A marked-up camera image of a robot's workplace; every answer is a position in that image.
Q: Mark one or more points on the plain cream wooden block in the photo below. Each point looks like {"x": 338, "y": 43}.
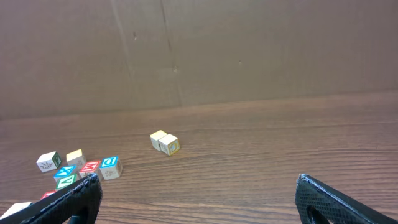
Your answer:
{"x": 15, "y": 208}

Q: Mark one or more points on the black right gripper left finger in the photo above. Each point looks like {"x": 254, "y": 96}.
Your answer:
{"x": 76, "y": 203}

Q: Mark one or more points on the blue D wooden block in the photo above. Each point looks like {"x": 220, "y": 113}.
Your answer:
{"x": 111, "y": 168}

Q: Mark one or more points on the red Y wooden block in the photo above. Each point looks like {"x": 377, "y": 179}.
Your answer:
{"x": 45, "y": 195}

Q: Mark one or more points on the blue X wooden block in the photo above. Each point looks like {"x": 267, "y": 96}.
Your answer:
{"x": 65, "y": 171}

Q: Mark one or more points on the yellow top wooden block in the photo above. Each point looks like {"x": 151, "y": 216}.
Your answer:
{"x": 155, "y": 138}

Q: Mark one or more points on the yellow ring wooden block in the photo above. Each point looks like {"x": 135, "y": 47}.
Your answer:
{"x": 169, "y": 144}

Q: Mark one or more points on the white picture wooden block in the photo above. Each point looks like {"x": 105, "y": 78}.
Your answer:
{"x": 49, "y": 161}

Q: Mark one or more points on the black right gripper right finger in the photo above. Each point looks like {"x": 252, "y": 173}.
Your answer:
{"x": 317, "y": 202}

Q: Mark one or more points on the green V wooden block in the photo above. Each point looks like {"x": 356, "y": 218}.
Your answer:
{"x": 66, "y": 181}

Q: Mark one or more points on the red M wooden block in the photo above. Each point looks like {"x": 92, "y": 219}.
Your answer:
{"x": 91, "y": 167}

